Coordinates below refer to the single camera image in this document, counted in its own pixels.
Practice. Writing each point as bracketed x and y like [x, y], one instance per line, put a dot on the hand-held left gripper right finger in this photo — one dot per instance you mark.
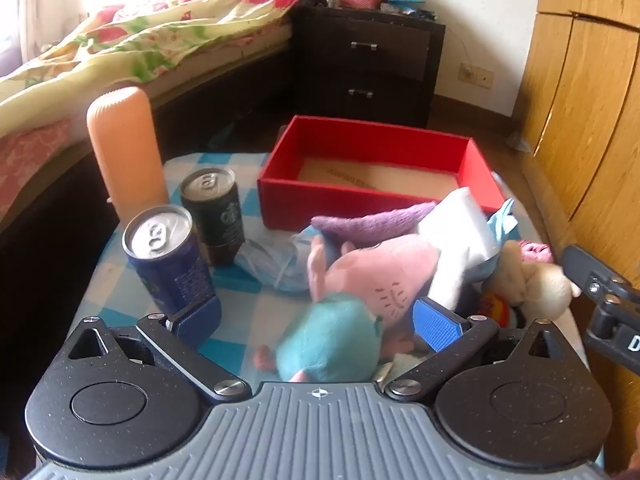
[440, 325]

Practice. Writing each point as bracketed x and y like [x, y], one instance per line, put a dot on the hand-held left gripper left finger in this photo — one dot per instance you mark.
[197, 317]

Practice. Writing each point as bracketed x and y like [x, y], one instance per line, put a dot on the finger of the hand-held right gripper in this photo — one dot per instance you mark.
[595, 280]

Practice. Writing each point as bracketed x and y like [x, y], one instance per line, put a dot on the cream plush toy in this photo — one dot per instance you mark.
[545, 285]

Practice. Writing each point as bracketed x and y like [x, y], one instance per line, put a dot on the pink plush toy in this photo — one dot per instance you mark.
[370, 275]

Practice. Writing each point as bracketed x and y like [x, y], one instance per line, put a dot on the light blue plastic bag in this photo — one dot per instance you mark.
[270, 260]

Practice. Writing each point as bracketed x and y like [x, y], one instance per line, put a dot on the teal plush toy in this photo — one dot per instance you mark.
[330, 340]

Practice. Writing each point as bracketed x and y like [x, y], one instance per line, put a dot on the light blue cloth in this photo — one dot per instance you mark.
[500, 222]

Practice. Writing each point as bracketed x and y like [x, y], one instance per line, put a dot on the red cardboard box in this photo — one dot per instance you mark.
[350, 205]

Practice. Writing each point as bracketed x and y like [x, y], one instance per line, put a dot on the blue white checkered tablecloth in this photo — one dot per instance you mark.
[240, 305]

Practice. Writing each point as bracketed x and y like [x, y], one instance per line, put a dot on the blue drink can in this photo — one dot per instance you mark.
[170, 270]

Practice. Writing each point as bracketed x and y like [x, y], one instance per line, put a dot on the dark green drink can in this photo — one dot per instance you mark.
[220, 220]

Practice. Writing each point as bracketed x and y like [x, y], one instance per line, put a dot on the white crumpled paper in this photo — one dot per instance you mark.
[520, 142]

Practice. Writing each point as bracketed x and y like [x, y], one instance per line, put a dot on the wooden wardrobe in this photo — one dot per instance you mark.
[590, 110]

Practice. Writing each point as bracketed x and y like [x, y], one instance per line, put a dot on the orange ribbed bottle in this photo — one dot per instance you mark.
[125, 150]

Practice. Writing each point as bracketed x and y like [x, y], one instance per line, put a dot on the dark wooden nightstand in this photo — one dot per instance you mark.
[385, 45]

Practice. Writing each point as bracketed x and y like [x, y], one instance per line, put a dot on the floral blanket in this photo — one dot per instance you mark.
[150, 35]

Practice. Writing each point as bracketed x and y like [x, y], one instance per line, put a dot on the teal plastic container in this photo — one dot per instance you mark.
[405, 0]

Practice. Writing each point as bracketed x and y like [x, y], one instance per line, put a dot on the bed with dark frame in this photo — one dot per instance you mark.
[35, 150]

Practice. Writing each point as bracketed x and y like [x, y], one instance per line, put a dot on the wall outlet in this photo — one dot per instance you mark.
[475, 75]

